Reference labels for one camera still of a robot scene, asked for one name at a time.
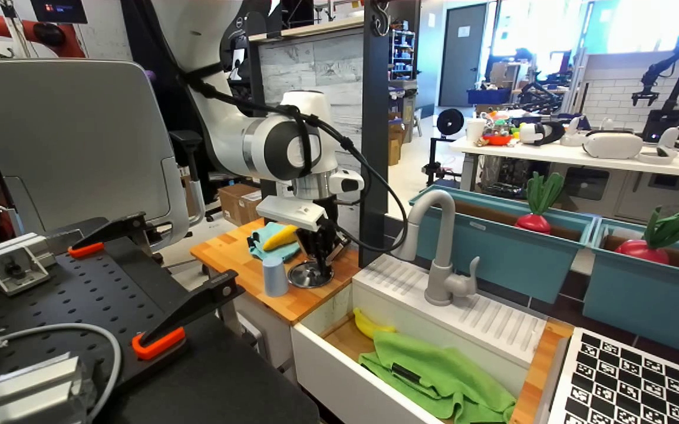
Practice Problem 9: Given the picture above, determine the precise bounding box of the red toy radish right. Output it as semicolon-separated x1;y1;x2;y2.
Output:
615;211;679;264

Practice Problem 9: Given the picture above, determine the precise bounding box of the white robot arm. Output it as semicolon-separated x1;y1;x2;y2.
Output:
120;0;339;287

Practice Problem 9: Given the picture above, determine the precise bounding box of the checkerboard calibration board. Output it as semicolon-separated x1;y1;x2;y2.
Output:
547;327;679;424

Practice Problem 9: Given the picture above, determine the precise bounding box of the wood-pattern backdrop panel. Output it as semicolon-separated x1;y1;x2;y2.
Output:
256;21;395;270

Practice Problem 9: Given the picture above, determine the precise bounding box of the teal storage bin left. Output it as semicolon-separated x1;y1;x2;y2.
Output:
445;186;599;305

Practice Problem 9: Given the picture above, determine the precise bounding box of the teal cloth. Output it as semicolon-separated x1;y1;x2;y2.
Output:
246;221;303;261

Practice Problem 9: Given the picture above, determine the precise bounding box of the white toy sink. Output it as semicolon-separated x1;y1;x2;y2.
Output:
291;255;547;424

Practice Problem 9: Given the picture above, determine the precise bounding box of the black orange clamp near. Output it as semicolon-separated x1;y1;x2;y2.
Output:
130;271;243;364

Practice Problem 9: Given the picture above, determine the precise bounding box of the green cloth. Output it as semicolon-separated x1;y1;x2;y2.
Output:
359;333;517;424

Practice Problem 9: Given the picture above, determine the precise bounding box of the light blue plastic cup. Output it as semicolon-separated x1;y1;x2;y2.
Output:
262;257;289;297

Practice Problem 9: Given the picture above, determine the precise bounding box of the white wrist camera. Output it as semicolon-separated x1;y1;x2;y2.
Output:
258;195;328;232

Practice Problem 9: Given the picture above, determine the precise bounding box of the grey toy faucet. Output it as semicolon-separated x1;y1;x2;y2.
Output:
395;188;480;307

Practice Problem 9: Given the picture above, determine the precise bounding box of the black orange clamp far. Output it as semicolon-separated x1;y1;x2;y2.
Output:
66;215;150;260

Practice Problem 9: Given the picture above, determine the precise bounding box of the black orange clamp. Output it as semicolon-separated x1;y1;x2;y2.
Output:
66;215;150;260
130;271;243;364

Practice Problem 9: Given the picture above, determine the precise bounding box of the cardboard box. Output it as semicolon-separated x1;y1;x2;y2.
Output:
217;185;262;226

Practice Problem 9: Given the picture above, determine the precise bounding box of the red toy radish left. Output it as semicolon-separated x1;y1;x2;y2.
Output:
517;172;564;234

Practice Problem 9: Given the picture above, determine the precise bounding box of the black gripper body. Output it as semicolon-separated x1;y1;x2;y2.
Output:
297;217;339;266

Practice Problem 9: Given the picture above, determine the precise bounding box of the red toy radish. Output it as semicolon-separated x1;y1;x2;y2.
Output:
615;211;679;264
517;172;564;234

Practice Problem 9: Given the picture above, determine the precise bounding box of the black perforated board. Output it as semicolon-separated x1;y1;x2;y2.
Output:
0;241;197;398

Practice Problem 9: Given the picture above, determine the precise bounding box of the teal storage bin right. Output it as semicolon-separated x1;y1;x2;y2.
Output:
582;220;679;348

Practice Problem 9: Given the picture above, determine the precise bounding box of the teal storage bin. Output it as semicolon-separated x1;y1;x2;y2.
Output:
445;186;599;305
582;220;679;348

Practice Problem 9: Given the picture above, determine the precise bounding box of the yellow toy banana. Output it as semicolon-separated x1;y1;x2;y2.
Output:
353;310;395;340

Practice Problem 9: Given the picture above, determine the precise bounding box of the silver pot lid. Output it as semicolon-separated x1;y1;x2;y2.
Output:
289;261;328;287

